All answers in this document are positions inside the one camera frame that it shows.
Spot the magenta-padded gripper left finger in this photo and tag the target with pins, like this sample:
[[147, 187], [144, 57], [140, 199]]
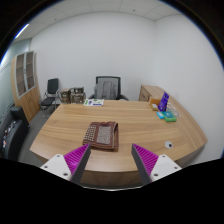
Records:
[[71, 161]]

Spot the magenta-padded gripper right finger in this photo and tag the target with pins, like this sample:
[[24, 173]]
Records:
[[150, 162]]

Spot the brown patterned towel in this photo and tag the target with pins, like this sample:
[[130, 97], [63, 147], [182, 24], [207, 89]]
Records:
[[101, 136]]

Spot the round grey desk grommet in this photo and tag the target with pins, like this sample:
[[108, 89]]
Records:
[[168, 144]]

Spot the blue box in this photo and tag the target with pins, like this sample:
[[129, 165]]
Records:
[[160, 115]]

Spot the green box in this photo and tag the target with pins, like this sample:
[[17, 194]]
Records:
[[170, 118]]

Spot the small beige box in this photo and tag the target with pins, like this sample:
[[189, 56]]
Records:
[[154, 107]]

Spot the orange box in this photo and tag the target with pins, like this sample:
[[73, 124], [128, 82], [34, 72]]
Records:
[[154, 101]]

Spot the purple standing card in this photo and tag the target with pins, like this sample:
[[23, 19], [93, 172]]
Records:
[[163, 101]]

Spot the white printed leaflet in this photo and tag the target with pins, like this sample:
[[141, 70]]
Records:
[[93, 102]]

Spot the black leather office chair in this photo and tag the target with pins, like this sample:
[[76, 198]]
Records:
[[13, 133]]

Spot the small brown cardboard box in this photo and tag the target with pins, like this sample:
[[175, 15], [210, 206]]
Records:
[[65, 96]]

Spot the low wooden side cabinet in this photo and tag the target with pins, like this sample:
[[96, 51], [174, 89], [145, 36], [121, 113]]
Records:
[[148, 91]]

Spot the black mesh office chair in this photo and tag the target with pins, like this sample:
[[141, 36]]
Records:
[[107, 88]]

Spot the wooden cabinet with glass doors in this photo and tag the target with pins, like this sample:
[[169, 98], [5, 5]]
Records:
[[26, 90]]

